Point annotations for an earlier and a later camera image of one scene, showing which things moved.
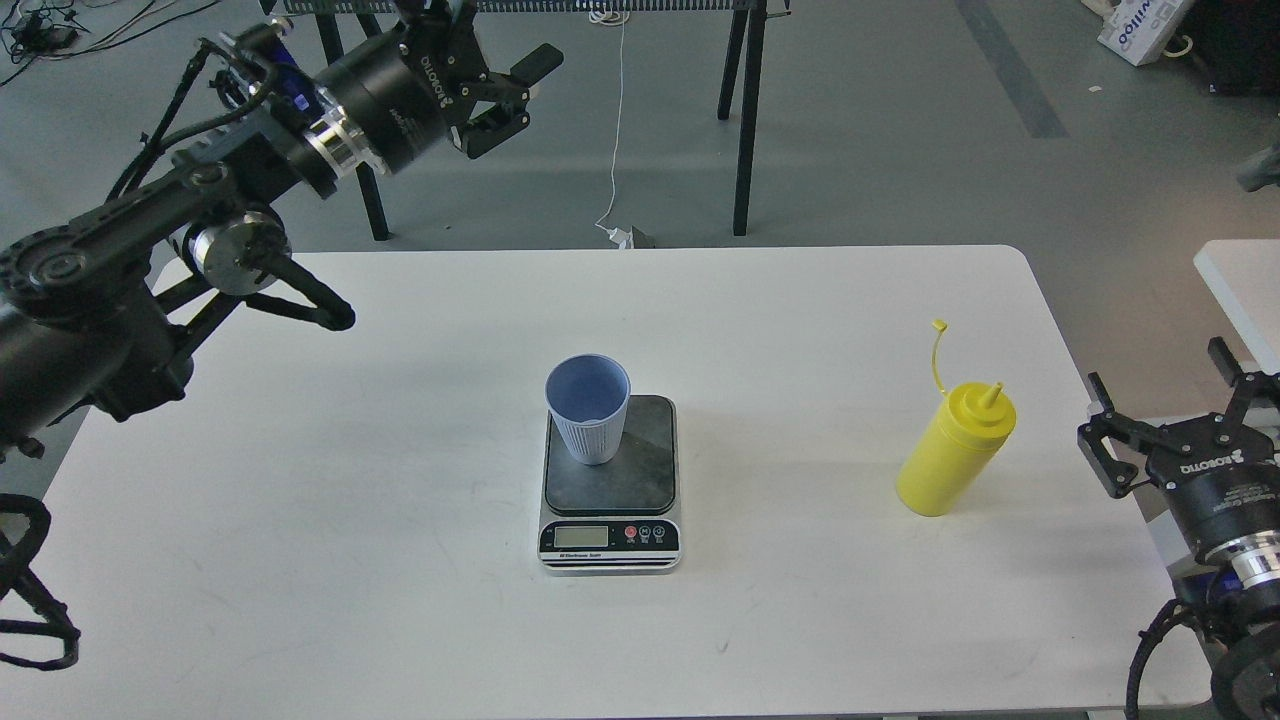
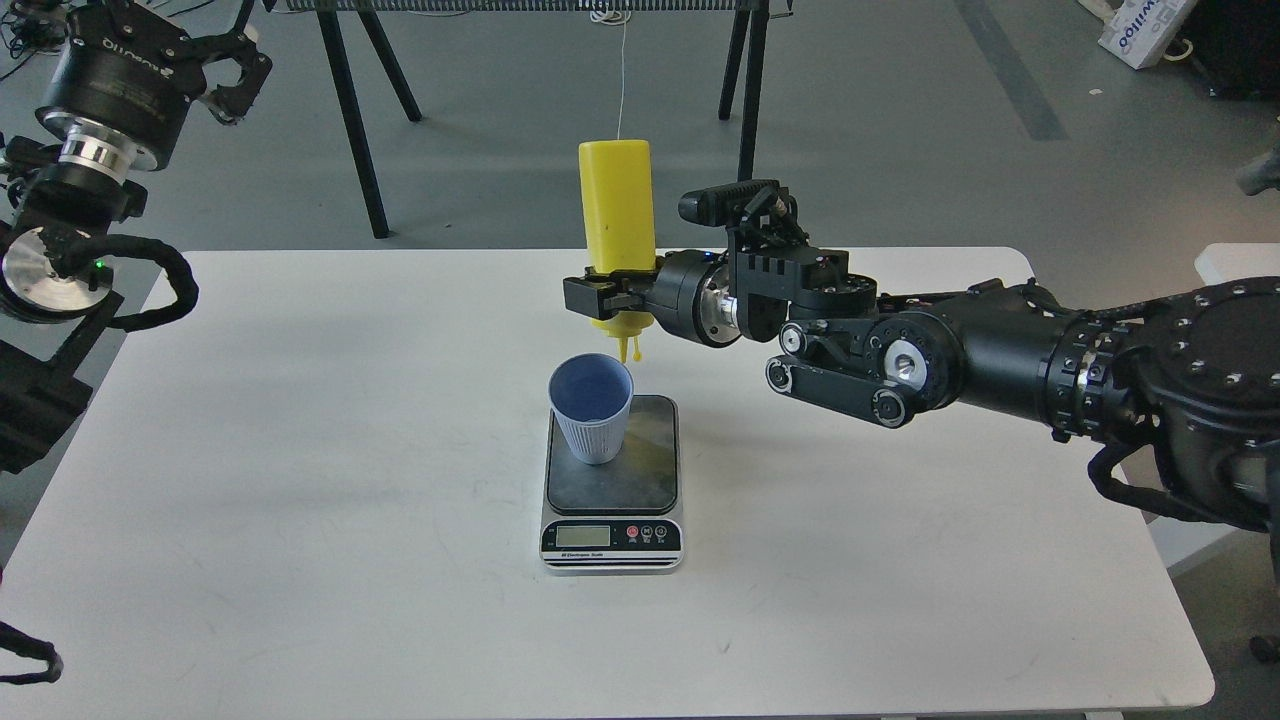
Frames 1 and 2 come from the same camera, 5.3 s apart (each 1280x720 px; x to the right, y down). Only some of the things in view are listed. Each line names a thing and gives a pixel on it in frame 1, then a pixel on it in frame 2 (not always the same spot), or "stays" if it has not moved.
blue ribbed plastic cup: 588,394 stays
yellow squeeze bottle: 958,447 -> 619,180
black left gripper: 394,100 -> 123,84
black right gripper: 1222,474 -> 767,280
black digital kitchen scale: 620,517 stays
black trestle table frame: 746,37 stays
